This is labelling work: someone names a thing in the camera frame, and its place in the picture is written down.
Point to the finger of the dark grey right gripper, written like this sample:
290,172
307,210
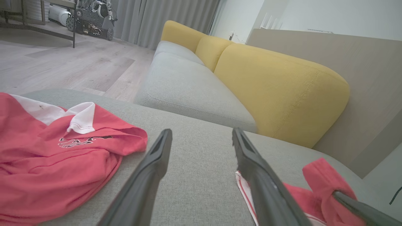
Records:
367,212

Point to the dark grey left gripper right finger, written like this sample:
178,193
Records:
267,194

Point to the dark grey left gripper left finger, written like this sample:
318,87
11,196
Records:
141,188

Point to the red white striped garment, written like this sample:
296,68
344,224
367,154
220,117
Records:
320,179

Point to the red shorts with white stripe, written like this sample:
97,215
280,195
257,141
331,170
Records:
62,169

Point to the large grey sofa chaise cushion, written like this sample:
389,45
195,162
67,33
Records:
204,188

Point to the yellow sofa back cushion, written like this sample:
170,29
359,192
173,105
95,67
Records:
276,94
212,51
180,34

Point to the grey sofa seat cushion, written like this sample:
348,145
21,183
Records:
172,50
188,91

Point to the beige wooden partition panel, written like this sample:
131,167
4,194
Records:
370,94

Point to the grey curtain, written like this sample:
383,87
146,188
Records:
163,18

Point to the white slatted rack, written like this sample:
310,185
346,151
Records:
270,22

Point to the black wheeled robot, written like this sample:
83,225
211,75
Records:
91,18

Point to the white cylindrical appliance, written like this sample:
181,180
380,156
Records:
58,14

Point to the metal frame table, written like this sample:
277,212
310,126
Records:
74,28

